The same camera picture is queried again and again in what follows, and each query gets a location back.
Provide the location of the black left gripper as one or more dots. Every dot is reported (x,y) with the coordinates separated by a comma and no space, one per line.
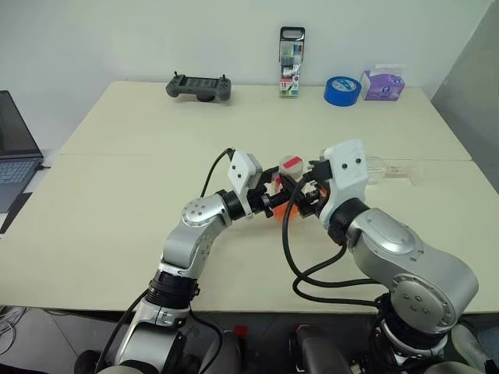
(269,202)

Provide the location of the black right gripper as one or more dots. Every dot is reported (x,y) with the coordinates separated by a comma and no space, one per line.
(313,202)

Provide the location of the bottle cap with red tape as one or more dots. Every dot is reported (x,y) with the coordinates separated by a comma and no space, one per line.
(291,163)

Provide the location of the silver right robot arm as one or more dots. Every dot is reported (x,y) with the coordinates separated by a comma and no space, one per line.
(390,241)

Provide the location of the blue tape roll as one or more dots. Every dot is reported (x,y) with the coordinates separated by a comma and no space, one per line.
(342,90)

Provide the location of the marker pen set case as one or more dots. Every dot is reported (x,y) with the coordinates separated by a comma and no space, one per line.
(291,66)

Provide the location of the grey handheld game controller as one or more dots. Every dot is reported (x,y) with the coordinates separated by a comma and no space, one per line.
(199,86)

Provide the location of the small red block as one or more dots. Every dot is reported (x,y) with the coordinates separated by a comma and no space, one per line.
(241,332)

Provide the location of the purple tissue box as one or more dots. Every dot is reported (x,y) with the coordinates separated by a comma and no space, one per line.
(383,85)

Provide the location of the white shoe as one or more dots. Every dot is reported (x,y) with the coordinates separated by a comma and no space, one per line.
(469,350)

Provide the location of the grey laptop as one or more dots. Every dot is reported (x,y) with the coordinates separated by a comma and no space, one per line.
(15,156)

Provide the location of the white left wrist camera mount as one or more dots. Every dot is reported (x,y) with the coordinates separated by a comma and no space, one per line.
(242,171)

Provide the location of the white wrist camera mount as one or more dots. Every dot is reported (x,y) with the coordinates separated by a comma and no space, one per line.
(347,167)
(242,171)

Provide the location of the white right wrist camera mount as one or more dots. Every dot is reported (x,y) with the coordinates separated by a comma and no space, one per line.
(347,167)

